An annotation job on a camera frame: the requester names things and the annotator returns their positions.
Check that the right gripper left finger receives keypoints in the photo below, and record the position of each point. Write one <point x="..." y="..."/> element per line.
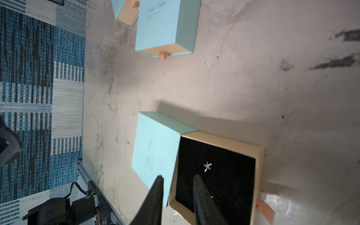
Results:
<point x="150" y="213"/>

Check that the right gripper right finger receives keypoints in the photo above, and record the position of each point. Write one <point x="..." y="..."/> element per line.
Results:
<point x="205" y="210"/>

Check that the silver star earring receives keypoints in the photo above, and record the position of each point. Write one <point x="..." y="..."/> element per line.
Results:
<point x="207" y="166"/>

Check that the mint drawer jewelry box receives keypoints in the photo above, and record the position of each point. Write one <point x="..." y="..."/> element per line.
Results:
<point x="177" y="152"/>

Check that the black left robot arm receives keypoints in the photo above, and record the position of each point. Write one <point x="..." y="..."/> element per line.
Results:
<point x="60" y="211"/>

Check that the mint jewelry box centre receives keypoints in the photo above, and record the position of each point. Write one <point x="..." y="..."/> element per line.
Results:
<point x="167" y="28"/>

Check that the mint jewelry box near calculator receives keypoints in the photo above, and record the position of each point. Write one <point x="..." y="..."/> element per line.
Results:
<point x="126" y="11"/>

